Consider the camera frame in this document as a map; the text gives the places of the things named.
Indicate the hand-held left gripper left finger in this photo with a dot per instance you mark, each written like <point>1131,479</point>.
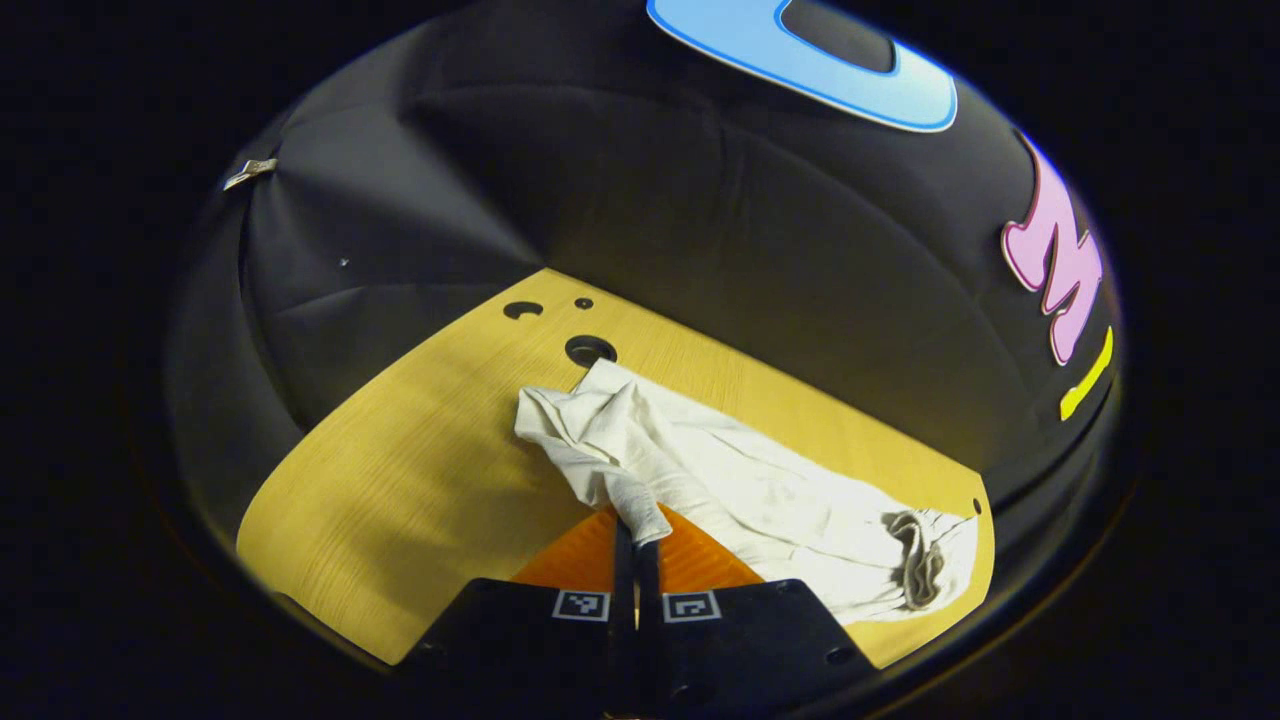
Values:
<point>520,640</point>

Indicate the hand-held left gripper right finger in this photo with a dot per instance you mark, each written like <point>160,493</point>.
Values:
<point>760,640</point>

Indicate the white jeans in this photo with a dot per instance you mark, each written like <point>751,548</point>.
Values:
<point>760,490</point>

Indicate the black backdrop cloth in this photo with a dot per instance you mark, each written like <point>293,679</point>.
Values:
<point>650,200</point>

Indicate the silver cloth clip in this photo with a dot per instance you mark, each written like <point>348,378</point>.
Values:
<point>250,172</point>

